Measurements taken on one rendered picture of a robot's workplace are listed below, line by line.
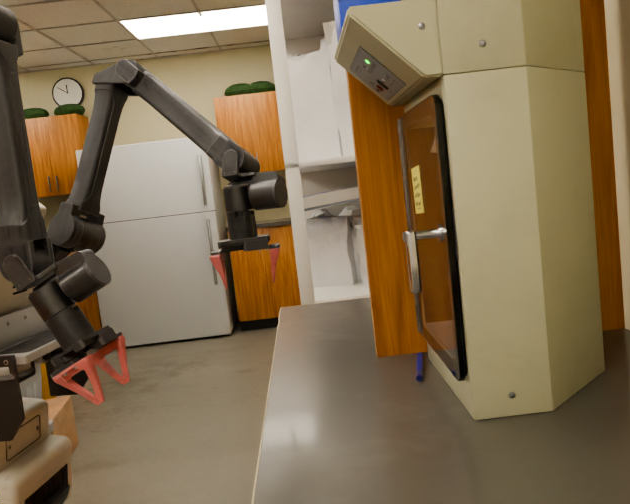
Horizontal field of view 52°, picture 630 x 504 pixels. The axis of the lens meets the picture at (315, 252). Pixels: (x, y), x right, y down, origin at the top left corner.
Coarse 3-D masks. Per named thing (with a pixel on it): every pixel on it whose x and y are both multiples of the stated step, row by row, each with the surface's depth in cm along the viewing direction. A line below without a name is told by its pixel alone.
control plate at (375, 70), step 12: (360, 48) 94; (360, 60) 101; (372, 60) 95; (360, 72) 108; (372, 72) 102; (384, 72) 97; (372, 84) 110; (384, 84) 104; (396, 84) 98; (384, 96) 112
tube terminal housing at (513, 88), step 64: (448, 0) 84; (512, 0) 84; (576, 0) 97; (448, 64) 84; (512, 64) 85; (576, 64) 97; (448, 128) 85; (512, 128) 86; (576, 128) 96; (512, 192) 86; (576, 192) 96; (512, 256) 87; (576, 256) 96; (512, 320) 88; (576, 320) 96; (448, 384) 105; (512, 384) 89; (576, 384) 96
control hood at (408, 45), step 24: (408, 0) 84; (432, 0) 84; (360, 24) 84; (384, 24) 84; (408, 24) 84; (432, 24) 84; (384, 48) 86; (408, 48) 84; (432, 48) 84; (408, 72) 88; (432, 72) 85; (408, 96) 104
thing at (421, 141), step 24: (432, 96) 87; (408, 120) 107; (432, 120) 88; (408, 144) 110; (432, 144) 90; (408, 168) 112; (432, 168) 92; (408, 192) 115; (432, 192) 94; (432, 216) 96; (432, 240) 98; (432, 264) 100; (432, 288) 103; (456, 288) 88; (432, 312) 105; (456, 312) 89; (432, 336) 108; (456, 336) 89; (456, 360) 91
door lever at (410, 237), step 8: (408, 232) 91; (416, 232) 92; (424, 232) 92; (432, 232) 91; (440, 232) 91; (408, 240) 91; (416, 240) 91; (440, 240) 91; (408, 248) 91; (416, 248) 91; (408, 256) 92; (416, 256) 92; (408, 264) 92; (416, 264) 92; (408, 272) 93; (416, 272) 92; (416, 280) 92; (416, 288) 92
